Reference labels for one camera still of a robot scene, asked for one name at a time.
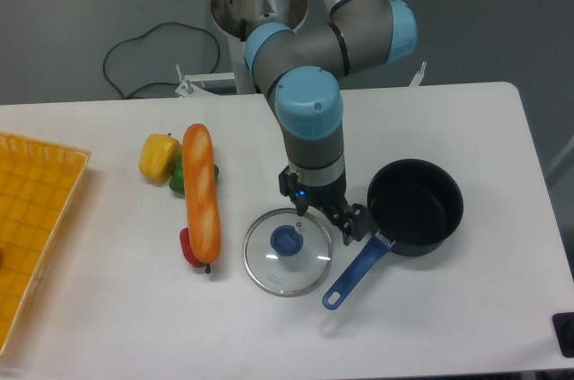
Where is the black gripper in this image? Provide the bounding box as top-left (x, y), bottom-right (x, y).
top-left (278, 167), bottom-right (369, 246)

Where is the long orange bread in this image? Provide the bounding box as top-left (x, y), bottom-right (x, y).
top-left (182, 124), bottom-right (222, 264)

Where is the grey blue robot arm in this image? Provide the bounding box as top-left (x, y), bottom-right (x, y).
top-left (212, 0), bottom-right (418, 243)

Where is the glass lid blue knob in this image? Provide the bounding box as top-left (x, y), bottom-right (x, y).
top-left (242, 208), bottom-right (333, 298)

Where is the red bell pepper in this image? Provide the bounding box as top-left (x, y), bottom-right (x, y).
top-left (179, 228), bottom-right (213, 274)

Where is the green bell pepper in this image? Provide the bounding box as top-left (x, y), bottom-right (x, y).
top-left (169, 155), bottom-right (214, 196)

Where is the yellow bell pepper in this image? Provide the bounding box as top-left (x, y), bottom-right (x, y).
top-left (138, 133), bottom-right (181, 184)

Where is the black corner device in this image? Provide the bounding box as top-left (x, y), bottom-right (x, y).
top-left (552, 312), bottom-right (574, 358)

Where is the yellow woven basket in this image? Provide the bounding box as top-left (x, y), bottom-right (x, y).
top-left (1, 132), bottom-right (91, 354)

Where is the black saucepan blue handle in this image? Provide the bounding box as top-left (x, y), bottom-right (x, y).
top-left (322, 159), bottom-right (464, 310)

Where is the white bracket right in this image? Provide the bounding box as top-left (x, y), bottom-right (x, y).
top-left (409, 61), bottom-right (427, 87)

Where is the black cable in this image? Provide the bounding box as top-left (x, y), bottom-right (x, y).
top-left (102, 22), bottom-right (222, 99)

